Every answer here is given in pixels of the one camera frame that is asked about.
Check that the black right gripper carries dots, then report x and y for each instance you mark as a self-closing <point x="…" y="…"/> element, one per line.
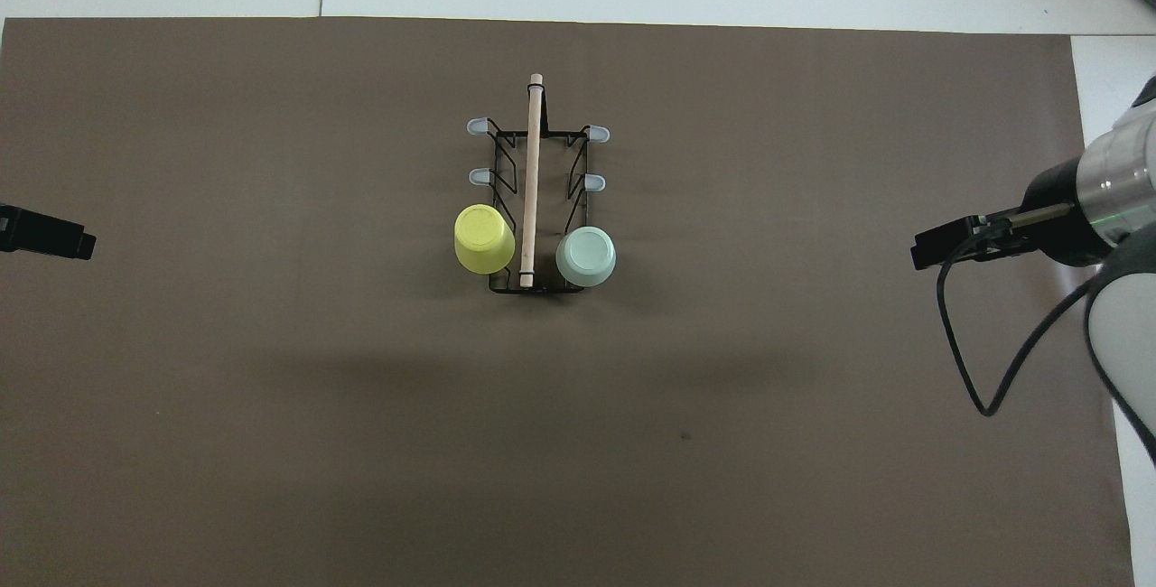
<point x="1057" y="235"/>

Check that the pale green plastic cup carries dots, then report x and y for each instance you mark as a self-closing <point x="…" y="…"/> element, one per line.
<point x="587" y="257"/>

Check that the yellow plastic cup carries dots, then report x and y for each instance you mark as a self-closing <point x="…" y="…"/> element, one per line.
<point x="483" y="239"/>

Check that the brown table mat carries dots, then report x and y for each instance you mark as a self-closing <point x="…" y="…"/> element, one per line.
<point x="271" y="433"/>

